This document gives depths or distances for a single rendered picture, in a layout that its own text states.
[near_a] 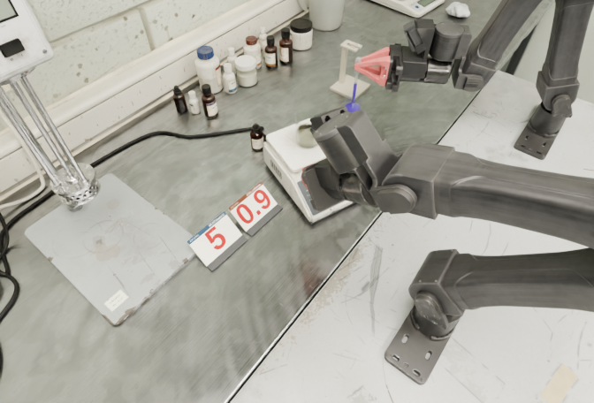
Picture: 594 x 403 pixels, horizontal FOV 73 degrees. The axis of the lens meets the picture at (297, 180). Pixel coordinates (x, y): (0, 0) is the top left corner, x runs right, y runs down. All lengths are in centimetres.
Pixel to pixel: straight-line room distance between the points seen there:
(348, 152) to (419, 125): 56
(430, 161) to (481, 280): 17
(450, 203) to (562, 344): 41
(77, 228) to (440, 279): 66
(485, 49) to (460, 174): 51
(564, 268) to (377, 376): 32
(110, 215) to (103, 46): 39
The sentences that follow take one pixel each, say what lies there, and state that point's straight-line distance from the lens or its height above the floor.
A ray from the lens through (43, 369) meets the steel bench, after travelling 78.
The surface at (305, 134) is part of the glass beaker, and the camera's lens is 78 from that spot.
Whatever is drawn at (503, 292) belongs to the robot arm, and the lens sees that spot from 56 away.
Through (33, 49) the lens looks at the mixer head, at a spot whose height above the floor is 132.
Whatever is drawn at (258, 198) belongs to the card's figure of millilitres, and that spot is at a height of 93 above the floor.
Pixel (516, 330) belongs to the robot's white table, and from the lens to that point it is 79.
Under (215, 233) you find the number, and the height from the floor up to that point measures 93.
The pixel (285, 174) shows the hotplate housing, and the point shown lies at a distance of 80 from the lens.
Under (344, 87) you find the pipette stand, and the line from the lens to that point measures 112.
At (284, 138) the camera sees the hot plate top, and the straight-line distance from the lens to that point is 84.
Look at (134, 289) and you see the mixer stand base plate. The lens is 77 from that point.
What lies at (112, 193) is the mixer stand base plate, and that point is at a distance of 92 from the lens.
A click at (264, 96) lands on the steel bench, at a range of 110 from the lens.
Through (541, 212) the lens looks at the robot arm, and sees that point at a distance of 45.
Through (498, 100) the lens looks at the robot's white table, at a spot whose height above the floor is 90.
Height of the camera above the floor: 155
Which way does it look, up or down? 48 degrees down
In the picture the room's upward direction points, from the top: straight up
